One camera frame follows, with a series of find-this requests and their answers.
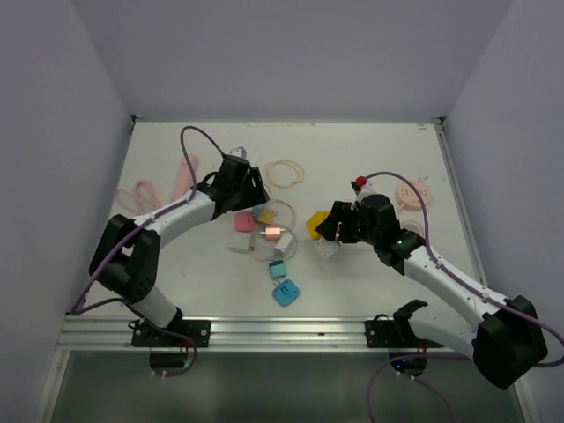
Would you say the pink rectangular power strip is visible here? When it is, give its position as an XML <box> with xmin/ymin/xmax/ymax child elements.
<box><xmin>171</xmin><ymin>158</ymin><xmax>194</xmax><ymax>201</ymax></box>

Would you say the blue thin charging cable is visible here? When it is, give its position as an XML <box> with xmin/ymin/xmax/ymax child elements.
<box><xmin>250</xmin><ymin>219</ymin><xmax>301</xmax><ymax>261</ymax></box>

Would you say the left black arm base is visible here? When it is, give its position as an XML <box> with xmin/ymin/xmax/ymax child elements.
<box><xmin>128</xmin><ymin>319</ymin><xmax>212</xmax><ymax>348</ymax></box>

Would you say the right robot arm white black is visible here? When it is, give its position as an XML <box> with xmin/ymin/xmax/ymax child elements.
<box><xmin>315</xmin><ymin>194</ymin><xmax>548</xmax><ymax>389</ymax></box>

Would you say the yellow cube socket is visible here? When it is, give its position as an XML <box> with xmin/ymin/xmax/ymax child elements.
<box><xmin>306</xmin><ymin>211</ymin><xmax>330</xmax><ymax>241</ymax></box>

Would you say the pink strip power cord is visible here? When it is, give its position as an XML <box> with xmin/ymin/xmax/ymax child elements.
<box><xmin>116</xmin><ymin>179</ymin><xmax>163</xmax><ymax>217</ymax></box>

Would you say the orange yellow charger plug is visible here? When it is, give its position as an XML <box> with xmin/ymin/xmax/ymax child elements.
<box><xmin>256</xmin><ymin>207</ymin><xmax>278</xmax><ymax>226</ymax></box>

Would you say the blue plug adapter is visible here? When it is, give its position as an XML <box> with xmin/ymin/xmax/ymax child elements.
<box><xmin>272</xmin><ymin>279</ymin><xmax>301</xmax><ymax>307</ymax></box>

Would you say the white large charger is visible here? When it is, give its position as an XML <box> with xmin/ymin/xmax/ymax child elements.
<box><xmin>274</xmin><ymin>233</ymin><xmax>293</xmax><ymax>257</ymax></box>

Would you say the round pink power socket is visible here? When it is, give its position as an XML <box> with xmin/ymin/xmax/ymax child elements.
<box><xmin>395</xmin><ymin>180</ymin><xmax>432</xmax><ymax>212</ymax></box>

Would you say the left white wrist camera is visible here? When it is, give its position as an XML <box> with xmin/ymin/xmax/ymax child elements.
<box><xmin>229</xmin><ymin>146</ymin><xmax>248</xmax><ymax>160</ymax></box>

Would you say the orange small charger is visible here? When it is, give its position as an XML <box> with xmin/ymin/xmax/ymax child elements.
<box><xmin>259</xmin><ymin>226</ymin><xmax>286</xmax><ymax>241</ymax></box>

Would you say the white plug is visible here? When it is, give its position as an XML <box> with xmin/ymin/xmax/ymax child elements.
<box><xmin>227</xmin><ymin>232</ymin><xmax>252</xmax><ymax>254</ymax></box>
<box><xmin>315</xmin><ymin>238</ymin><xmax>341</xmax><ymax>260</ymax></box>

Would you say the pink plug adapter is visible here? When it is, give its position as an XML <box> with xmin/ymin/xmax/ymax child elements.
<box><xmin>234</xmin><ymin>211</ymin><xmax>255</xmax><ymax>234</ymax></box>

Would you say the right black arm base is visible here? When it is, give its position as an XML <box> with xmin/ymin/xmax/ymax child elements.
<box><xmin>364</xmin><ymin>315</ymin><xmax>442</xmax><ymax>349</ymax></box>

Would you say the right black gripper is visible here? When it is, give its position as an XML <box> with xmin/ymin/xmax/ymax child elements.
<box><xmin>316</xmin><ymin>201</ymin><xmax>380</xmax><ymax>246</ymax></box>

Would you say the aluminium front rail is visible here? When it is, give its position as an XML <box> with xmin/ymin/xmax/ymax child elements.
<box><xmin>56</xmin><ymin>313</ymin><xmax>521</xmax><ymax>353</ymax></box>

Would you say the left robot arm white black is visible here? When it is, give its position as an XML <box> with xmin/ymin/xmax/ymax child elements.
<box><xmin>89</xmin><ymin>155</ymin><xmax>269</xmax><ymax>346</ymax></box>

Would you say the teal plug adapter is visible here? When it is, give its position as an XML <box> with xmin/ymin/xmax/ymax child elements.
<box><xmin>269</xmin><ymin>260</ymin><xmax>287</xmax><ymax>280</ymax></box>

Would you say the yellow charging cable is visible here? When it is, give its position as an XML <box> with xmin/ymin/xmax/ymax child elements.
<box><xmin>265</xmin><ymin>159</ymin><xmax>306</xmax><ymax>189</ymax></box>

